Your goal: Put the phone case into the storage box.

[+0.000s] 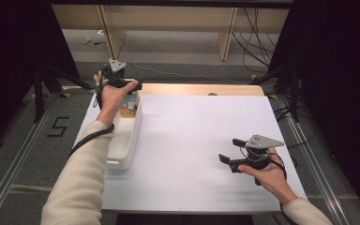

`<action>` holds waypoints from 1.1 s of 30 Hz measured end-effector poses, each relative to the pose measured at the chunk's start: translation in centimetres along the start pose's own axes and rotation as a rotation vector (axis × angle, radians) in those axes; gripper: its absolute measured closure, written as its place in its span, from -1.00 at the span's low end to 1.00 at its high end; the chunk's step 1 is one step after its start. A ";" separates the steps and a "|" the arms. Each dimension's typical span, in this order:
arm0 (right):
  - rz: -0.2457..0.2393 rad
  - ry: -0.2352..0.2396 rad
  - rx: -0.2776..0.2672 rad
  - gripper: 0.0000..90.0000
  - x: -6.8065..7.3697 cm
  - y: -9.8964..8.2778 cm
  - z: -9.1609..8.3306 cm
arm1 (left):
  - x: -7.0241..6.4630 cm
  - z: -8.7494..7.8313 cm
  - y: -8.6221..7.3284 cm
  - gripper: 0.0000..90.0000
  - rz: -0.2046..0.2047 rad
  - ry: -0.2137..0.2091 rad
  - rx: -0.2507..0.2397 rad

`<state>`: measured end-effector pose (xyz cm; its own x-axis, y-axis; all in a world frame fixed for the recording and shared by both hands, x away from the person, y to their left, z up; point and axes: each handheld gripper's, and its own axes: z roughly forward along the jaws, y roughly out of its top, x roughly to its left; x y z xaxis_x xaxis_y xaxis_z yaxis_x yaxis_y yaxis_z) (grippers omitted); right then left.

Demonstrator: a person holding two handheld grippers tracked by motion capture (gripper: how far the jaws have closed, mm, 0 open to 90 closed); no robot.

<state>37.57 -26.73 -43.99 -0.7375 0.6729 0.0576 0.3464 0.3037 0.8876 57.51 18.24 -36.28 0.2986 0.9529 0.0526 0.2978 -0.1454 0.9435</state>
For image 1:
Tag black tripod stand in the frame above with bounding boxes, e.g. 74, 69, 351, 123
32, 64, 99, 124
249, 64, 301, 123

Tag beige wooden shelf unit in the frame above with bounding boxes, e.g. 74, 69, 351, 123
52, 4, 290, 62

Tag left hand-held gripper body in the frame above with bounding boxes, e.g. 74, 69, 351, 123
101, 58, 134, 89

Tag black floor cables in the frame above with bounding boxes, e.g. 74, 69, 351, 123
275, 106, 317, 149

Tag person's right hand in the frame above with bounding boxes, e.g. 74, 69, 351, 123
237, 147, 293, 200

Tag white floor cable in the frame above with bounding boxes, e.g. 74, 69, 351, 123
118, 37, 248, 86

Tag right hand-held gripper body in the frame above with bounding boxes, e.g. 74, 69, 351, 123
239, 134, 285, 171

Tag black curtain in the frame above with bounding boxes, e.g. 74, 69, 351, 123
268, 0, 360, 217
0, 0, 81, 151

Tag white plastic storage box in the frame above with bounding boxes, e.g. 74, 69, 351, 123
105, 93, 143, 172

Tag person's left hand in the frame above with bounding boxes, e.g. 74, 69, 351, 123
93, 70, 140, 126

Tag bundle of black hanging cables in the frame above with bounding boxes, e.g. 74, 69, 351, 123
232, 7, 278, 74

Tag left hand-held gripper cable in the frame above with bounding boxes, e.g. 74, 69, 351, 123
68, 78, 116, 158

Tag aluminium floor rail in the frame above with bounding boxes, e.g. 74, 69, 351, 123
276, 93, 351, 225
0, 93, 60, 225

